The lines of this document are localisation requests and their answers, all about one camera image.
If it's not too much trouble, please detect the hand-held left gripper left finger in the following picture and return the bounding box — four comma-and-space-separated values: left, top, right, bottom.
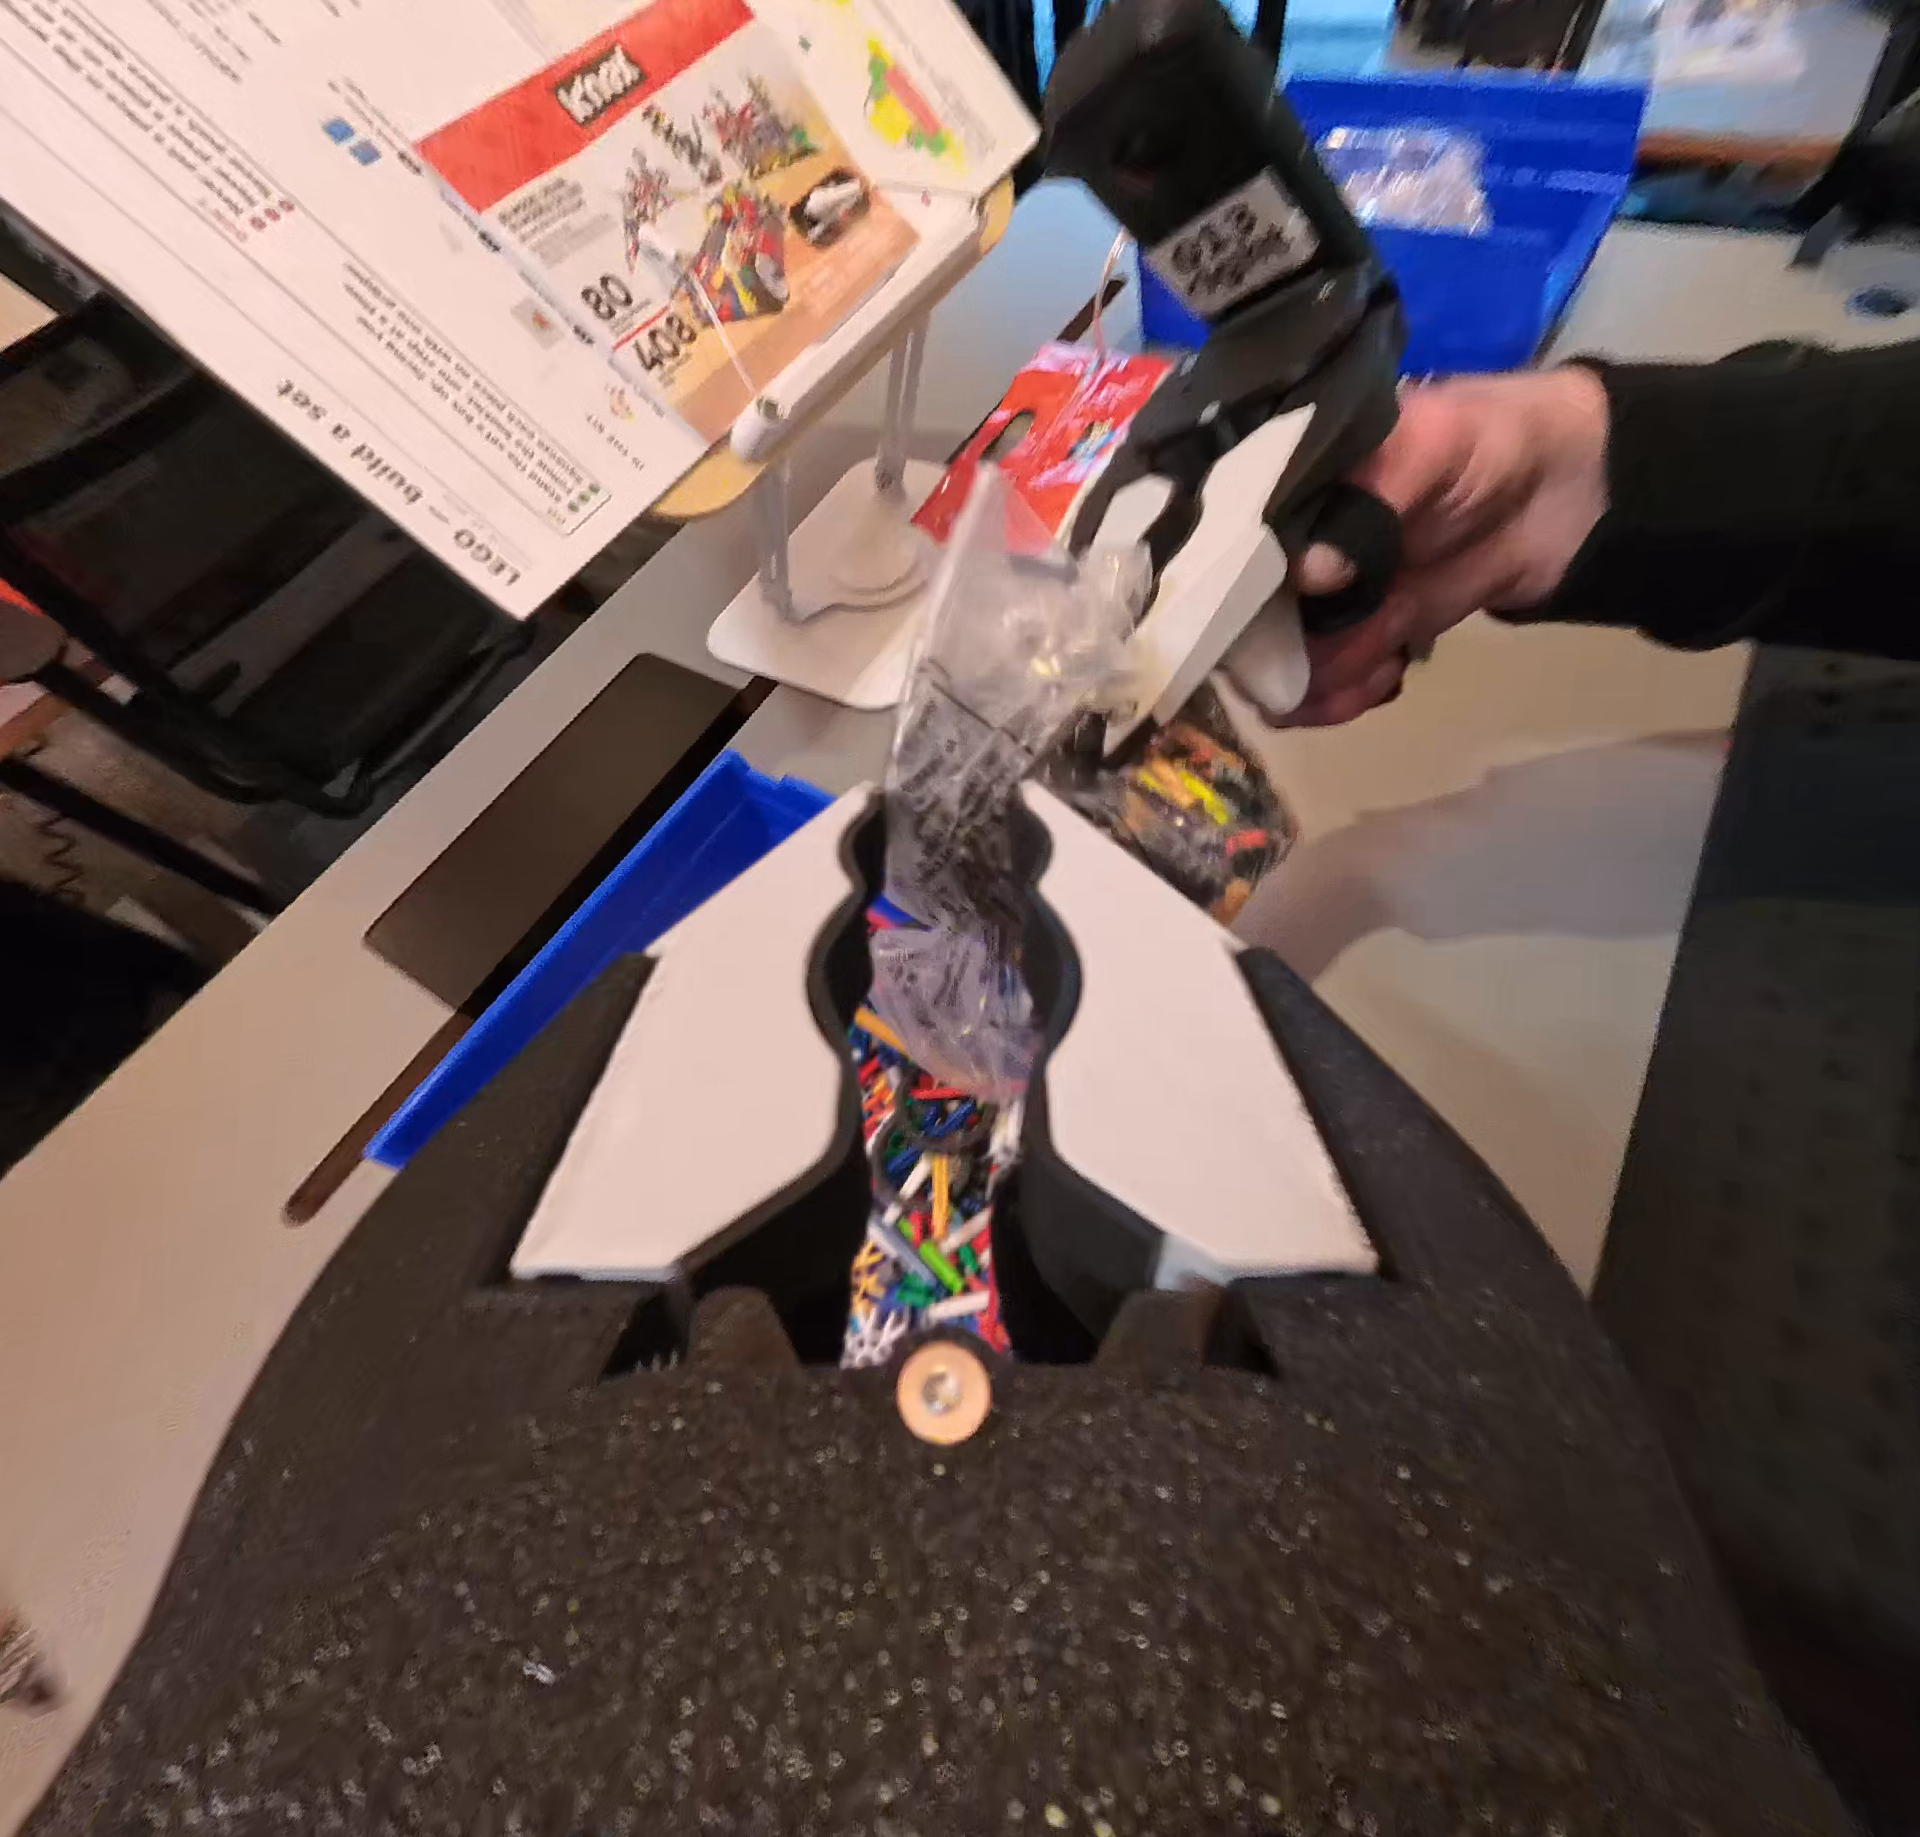
510, 783, 888, 1344

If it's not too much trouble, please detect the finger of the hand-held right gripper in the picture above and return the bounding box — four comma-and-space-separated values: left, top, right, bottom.
1073, 477, 1173, 589
1108, 403, 1318, 756

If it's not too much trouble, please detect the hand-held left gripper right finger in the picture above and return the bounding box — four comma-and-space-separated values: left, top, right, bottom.
995, 783, 1379, 1366

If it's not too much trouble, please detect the colourful printed toy package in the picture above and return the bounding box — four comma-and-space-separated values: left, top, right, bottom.
912, 342, 1303, 929

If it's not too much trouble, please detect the blue plastic bin with sticker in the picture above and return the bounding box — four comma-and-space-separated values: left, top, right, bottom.
364, 748, 918, 1171

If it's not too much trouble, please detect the clear bag of orange pieces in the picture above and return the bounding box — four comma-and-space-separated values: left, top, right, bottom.
867, 465, 1157, 1103

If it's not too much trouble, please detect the person's right forearm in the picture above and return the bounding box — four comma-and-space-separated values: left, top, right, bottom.
1492, 340, 1920, 657

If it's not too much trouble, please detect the person's right hand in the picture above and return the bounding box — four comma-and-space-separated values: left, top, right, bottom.
1274, 364, 1615, 729

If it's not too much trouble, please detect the pile of loose colourful connectors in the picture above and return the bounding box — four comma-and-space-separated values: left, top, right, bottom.
840, 1006, 1038, 1366

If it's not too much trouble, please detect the black table inset panel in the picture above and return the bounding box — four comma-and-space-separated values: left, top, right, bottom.
364, 653, 782, 1006

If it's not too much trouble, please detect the white book stand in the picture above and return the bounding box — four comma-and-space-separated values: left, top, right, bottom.
652, 173, 1024, 710

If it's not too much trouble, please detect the black mesh office chair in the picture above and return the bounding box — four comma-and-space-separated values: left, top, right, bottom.
0, 201, 534, 818

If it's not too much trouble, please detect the white printed instruction sheet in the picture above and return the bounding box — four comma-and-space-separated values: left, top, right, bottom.
0, 0, 1044, 623

